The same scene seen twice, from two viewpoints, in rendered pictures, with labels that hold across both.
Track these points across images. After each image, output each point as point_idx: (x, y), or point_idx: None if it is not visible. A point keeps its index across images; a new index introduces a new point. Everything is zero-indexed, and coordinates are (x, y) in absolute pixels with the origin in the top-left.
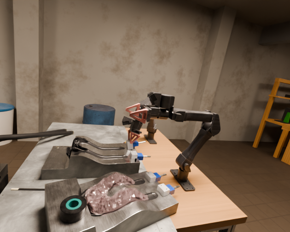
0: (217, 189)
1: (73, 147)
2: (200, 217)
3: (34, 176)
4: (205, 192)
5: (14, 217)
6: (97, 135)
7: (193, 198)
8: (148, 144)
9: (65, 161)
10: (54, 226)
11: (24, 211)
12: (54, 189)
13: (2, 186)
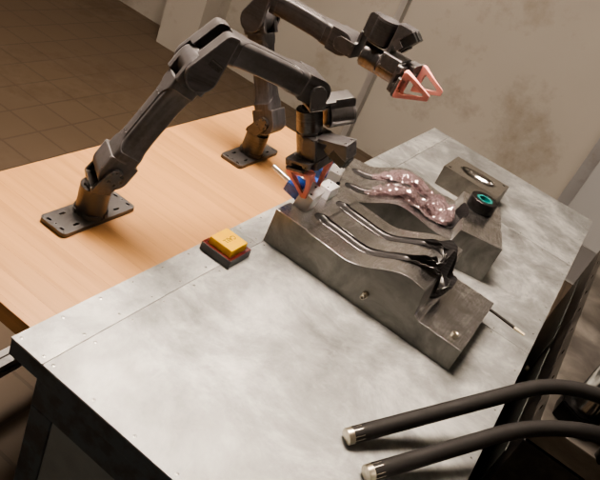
0: (220, 116)
1: (456, 248)
2: None
3: (491, 336)
4: None
5: (513, 294)
6: (256, 364)
7: (282, 148)
8: (141, 213)
9: (450, 290)
10: (497, 213)
11: (504, 293)
12: (491, 236)
13: None
